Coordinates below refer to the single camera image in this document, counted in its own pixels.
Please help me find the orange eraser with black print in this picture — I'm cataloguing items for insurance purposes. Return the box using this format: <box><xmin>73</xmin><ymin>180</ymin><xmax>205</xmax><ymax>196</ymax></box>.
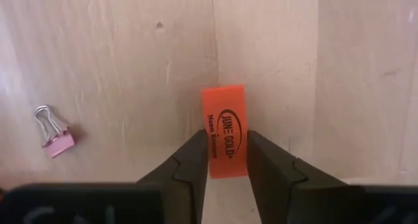
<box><xmin>201</xmin><ymin>84</ymin><xmax>249</xmax><ymax>180</ymax></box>

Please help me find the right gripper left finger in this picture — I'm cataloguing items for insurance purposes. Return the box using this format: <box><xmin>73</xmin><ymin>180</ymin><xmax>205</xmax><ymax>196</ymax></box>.
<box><xmin>137</xmin><ymin>129</ymin><xmax>210</xmax><ymax>224</ymax></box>

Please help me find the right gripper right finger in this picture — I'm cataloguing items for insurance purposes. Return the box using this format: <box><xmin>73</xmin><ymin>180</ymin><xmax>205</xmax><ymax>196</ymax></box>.
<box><xmin>246</xmin><ymin>129</ymin><xmax>347</xmax><ymax>224</ymax></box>

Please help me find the small pink binder clip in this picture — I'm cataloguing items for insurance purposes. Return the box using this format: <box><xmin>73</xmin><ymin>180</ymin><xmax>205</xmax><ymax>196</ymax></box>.
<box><xmin>34</xmin><ymin>104</ymin><xmax>76</xmax><ymax>159</ymax></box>

